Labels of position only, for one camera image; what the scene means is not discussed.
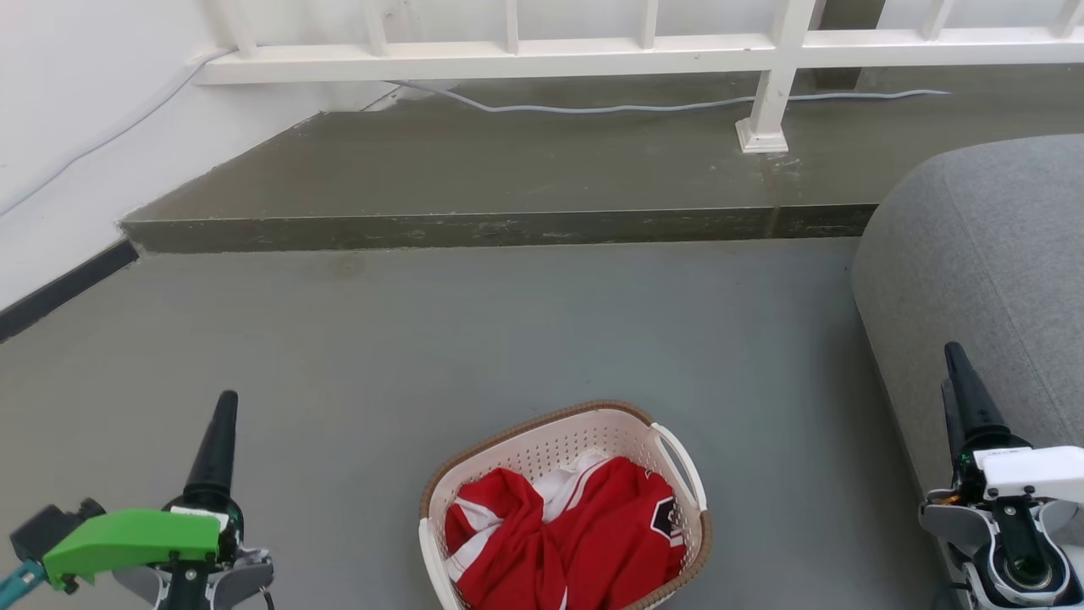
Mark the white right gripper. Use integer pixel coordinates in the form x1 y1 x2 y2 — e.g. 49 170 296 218
941 341 1084 506

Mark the white metal railing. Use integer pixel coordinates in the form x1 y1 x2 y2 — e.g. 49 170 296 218
193 0 1084 155

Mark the red jersey garment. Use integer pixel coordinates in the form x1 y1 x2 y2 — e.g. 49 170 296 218
444 457 688 610

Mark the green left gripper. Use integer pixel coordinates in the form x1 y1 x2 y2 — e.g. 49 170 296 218
42 390 245 591

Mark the thin grey cable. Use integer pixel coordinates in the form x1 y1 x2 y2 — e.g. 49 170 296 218
0 47 954 219

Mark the white laundry basket brown rim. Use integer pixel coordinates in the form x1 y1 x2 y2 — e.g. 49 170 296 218
418 400 714 610

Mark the black baseboard strip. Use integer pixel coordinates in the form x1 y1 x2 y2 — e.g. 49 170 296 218
0 239 141 344

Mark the grey concrete raised step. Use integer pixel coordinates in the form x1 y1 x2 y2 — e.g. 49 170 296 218
119 68 1084 253

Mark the grey fabric sofa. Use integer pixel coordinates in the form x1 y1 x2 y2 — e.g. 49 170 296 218
851 134 1084 610

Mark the teal cable connector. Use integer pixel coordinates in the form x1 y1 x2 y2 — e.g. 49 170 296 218
0 561 45 601

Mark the white garment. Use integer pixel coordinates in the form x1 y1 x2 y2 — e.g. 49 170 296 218
532 449 612 519

